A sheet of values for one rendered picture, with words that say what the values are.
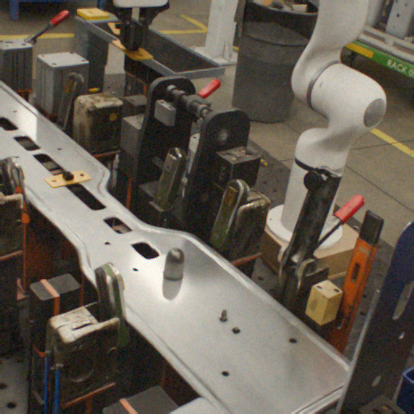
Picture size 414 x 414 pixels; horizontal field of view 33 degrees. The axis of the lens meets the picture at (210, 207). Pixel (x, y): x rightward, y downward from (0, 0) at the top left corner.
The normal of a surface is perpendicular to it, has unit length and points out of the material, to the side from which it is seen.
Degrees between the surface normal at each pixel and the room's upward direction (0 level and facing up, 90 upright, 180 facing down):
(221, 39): 90
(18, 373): 0
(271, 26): 91
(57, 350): 90
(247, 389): 0
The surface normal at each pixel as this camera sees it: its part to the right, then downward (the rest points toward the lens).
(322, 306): -0.77, 0.22
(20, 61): 0.62, 0.47
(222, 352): 0.15, -0.85
